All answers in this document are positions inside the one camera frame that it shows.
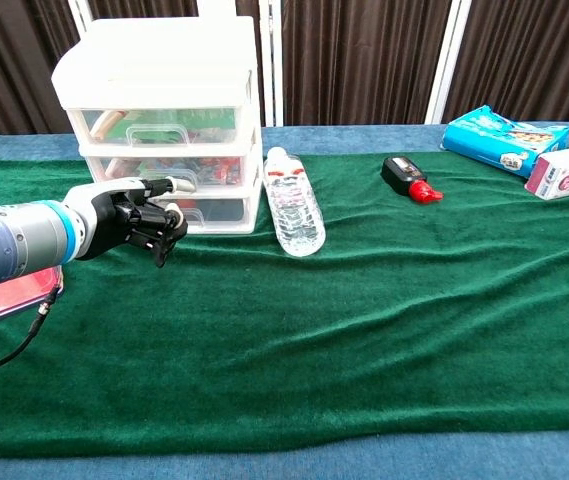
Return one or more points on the blue cookie box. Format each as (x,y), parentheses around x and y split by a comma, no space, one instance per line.
(494,137)

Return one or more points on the green velvet cloth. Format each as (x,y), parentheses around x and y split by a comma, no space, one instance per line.
(339,325)

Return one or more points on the white plastic storage box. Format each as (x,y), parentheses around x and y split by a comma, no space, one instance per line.
(154,65)

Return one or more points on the clear drawer with dark contents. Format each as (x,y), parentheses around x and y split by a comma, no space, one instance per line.
(219,212)

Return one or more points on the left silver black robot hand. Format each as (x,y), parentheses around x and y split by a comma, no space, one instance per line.
(109,215)

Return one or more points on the clear drawer with wooden stick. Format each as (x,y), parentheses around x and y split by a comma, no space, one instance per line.
(189,125)

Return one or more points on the clear drawer with colourful items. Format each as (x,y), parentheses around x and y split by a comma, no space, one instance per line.
(214,167)

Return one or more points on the black bottle with red cap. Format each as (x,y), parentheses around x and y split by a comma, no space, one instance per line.
(401,172)

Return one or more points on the dark folding partition screen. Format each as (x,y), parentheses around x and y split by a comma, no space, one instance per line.
(364,60)

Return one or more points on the blue table cover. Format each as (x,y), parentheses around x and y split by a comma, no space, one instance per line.
(284,462)

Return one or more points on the red card in clear case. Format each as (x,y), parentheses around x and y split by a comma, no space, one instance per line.
(19,295)

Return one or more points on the clear plastic water bottle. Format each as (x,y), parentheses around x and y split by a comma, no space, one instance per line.
(294,205)

